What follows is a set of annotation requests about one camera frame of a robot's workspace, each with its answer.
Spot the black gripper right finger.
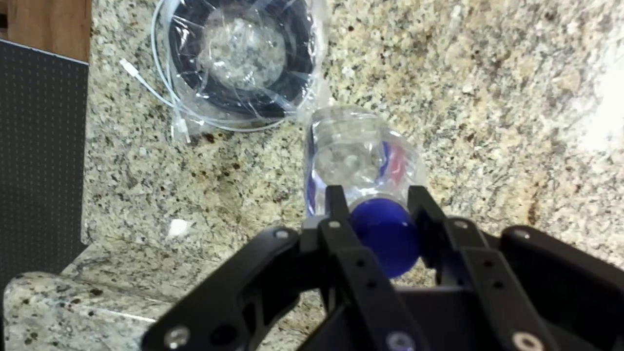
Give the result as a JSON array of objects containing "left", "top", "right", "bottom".
[{"left": 408, "top": 185, "right": 560, "bottom": 351}]

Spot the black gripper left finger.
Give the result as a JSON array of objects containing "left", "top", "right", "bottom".
[{"left": 321, "top": 185, "right": 432, "bottom": 351}]

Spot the clear blue-cap water bottle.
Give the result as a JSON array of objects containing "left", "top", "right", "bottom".
[{"left": 305, "top": 107, "right": 424, "bottom": 279}]

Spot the black cable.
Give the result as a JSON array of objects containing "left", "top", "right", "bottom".
[{"left": 151, "top": 0, "right": 332, "bottom": 132}]

